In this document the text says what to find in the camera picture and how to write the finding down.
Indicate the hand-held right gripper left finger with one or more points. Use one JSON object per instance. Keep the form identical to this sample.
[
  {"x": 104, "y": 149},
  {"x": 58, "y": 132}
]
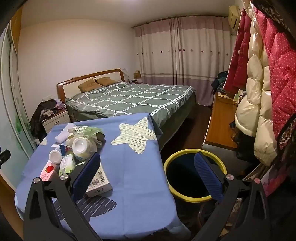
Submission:
[{"x": 86, "y": 176}]

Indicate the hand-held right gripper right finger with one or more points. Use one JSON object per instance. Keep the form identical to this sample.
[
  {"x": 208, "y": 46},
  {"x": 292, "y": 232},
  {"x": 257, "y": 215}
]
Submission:
[{"x": 207, "y": 176}]

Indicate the pale barcode label box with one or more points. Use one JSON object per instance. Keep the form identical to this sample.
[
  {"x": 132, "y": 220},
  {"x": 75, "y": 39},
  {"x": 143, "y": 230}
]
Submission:
[{"x": 101, "y": 183}]

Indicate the green white bottle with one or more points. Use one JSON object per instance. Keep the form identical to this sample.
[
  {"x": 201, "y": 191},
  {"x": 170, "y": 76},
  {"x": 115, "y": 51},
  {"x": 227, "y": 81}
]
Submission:
[{"x": 67, "y": 165}]

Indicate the white green paper bowl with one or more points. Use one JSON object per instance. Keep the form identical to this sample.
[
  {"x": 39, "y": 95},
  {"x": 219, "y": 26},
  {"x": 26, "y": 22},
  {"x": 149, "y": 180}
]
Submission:
[{"x": 83, "y": 147}]

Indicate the yellow rimmed stool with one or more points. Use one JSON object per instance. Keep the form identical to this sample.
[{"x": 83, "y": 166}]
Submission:
[{"x": 185, "y": 197}]

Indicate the white paper cup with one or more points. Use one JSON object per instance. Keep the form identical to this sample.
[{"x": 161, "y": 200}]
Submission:
[{"x": 56, "y": 157}]

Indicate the blue white tube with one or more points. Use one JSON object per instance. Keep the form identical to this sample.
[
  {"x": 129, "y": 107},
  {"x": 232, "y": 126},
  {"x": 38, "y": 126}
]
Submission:
[{"x": 63, "y": 148}]

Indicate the dark grey packet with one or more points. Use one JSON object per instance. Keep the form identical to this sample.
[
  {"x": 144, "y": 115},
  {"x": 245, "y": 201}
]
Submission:
[{"x": 101, "y": 140}]

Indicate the pink strawberry carton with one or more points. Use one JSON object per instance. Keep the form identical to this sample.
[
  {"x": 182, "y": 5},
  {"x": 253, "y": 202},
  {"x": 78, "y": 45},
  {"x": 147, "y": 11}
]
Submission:
[{"x": 47, "y": 171}]

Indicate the green plastic bag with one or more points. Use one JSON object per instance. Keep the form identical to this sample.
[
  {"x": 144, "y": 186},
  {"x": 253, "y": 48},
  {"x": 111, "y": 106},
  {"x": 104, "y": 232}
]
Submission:
[{"x": 89, "y": 131}]

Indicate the white tissue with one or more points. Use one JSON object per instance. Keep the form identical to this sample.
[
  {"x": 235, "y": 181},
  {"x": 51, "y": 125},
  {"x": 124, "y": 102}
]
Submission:
[{"x": 63, "y": 133}]

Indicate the blue star tablecloth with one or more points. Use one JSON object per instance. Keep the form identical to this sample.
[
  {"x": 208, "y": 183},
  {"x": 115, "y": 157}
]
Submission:
[{"x": 136, "y": 180}]

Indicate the glass wardrobe door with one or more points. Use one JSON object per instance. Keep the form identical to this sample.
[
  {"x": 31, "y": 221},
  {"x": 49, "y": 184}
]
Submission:
[{"x": 13, "y": 104}]

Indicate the wooden desk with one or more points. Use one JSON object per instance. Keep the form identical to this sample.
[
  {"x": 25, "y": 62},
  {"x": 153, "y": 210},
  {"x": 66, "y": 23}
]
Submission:
[{"x": 219, "y": 122}]

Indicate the white nightstand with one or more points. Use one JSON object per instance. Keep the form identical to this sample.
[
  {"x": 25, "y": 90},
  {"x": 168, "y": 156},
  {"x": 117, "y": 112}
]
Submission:
[{"x": 57, "y": 121}]

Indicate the clothes pile on nightstand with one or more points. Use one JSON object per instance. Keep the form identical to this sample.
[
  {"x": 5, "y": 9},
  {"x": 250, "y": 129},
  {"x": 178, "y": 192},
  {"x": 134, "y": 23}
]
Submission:
[{"x": 44, "y": 109}]

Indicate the green white box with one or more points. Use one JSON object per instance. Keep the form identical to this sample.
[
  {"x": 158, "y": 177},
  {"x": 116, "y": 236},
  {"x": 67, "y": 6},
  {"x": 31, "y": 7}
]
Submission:
[{"x": 238, "y": 97}]

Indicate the brown pillow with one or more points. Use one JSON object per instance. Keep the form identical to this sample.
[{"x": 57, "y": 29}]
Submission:
[
  {"x": 89, "y": 85},
  {"x": 106, "y": 81}
]

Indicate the white puffer jacket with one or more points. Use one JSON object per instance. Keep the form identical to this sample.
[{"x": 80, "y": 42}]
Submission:
[{"x": 254, "y": 97}]

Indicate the green plaid duvet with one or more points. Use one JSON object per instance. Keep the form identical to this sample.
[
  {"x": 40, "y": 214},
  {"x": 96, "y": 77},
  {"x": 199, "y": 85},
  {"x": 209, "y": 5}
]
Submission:
[{"x": 138, "y": 99}]

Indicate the wooden bed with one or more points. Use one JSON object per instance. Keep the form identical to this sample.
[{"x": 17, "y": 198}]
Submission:
[{"x": 69, "y": 83}]

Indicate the dark clothes pile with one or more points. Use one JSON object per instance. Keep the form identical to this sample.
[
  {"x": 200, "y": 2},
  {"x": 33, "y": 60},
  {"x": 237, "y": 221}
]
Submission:
[{"x": 220, "y": 80}]

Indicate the pink beige curtain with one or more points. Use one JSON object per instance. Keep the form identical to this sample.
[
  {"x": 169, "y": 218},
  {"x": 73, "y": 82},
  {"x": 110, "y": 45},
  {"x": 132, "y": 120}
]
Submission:
[{"x": 185, "y": 58}]

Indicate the red jacket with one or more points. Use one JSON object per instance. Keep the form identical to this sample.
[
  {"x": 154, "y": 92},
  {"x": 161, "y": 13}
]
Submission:
[{"x": 240, "y": 58}]

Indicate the pink dotted jacket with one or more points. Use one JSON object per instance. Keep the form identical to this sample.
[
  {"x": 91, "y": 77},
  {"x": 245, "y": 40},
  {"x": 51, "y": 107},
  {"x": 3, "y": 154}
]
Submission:
[{"x": 283, "y": 69}]

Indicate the beige air conditioner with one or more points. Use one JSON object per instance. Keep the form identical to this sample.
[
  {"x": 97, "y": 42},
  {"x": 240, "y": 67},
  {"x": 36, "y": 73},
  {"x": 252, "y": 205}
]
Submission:
[{"x": 234, "y": 17}]

